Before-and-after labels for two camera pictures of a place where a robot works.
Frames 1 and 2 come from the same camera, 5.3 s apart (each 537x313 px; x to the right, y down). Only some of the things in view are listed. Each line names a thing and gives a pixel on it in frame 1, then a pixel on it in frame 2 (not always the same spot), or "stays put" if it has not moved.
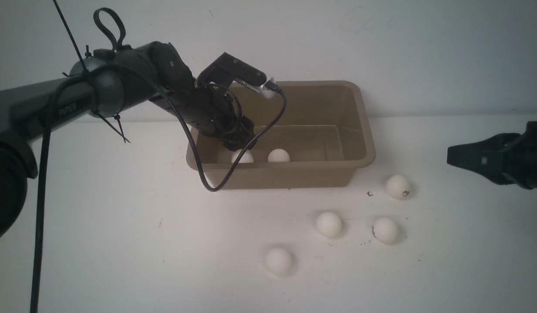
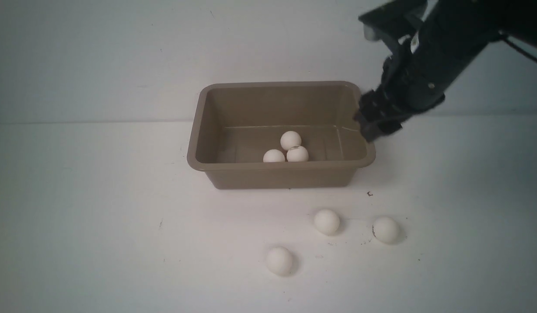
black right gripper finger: x=471 y=157 to x=377 y=116
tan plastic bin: x=327 y=128 stays put
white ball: x=279 y=261 stays put
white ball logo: x=398 y=187 to x=289 y=139
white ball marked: x=386 y=229 stays put
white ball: x=329 y=224 stays put
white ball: x=247 y=158 to x=273 y=155
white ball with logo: x=278 y=155 to x=297 y=154
